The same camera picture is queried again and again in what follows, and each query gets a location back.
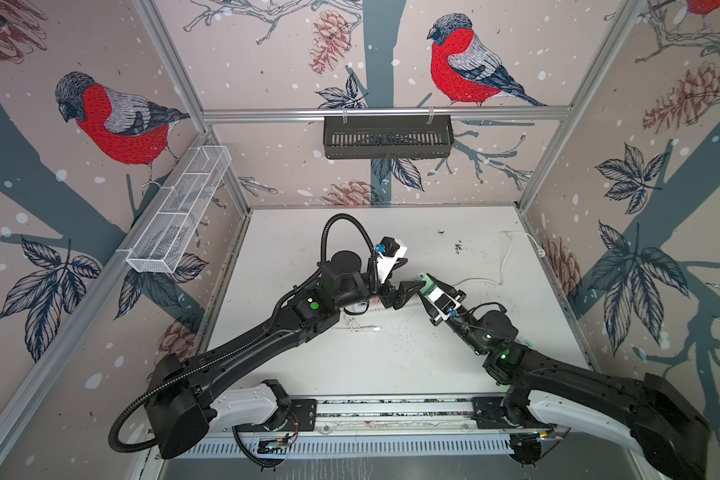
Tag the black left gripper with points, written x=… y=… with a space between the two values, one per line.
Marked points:
x=398 y=296

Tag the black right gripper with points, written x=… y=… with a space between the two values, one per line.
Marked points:
x=444 y=286

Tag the green plug adapter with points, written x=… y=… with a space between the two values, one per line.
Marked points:
x=426 y=279

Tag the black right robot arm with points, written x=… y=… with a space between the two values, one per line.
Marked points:
x=648 y=416

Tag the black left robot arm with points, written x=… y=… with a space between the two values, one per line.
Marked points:
x=176 y=411

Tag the white mesh shelf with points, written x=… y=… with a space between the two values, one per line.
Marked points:
x=169 y=232

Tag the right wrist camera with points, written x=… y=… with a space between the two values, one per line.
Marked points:
x=441 y=305

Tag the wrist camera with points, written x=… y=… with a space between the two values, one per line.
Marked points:
x=441 y=305
x=388 y=252

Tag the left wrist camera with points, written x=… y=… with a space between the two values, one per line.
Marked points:
x=388 y=252

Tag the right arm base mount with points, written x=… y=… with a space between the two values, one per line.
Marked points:
x=498 y=413

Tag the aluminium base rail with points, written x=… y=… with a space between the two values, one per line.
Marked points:
x=368 y=426

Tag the black wire basket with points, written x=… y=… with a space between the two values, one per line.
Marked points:
x=388 y=137

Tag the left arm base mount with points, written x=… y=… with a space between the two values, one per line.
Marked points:
x=289 y=414

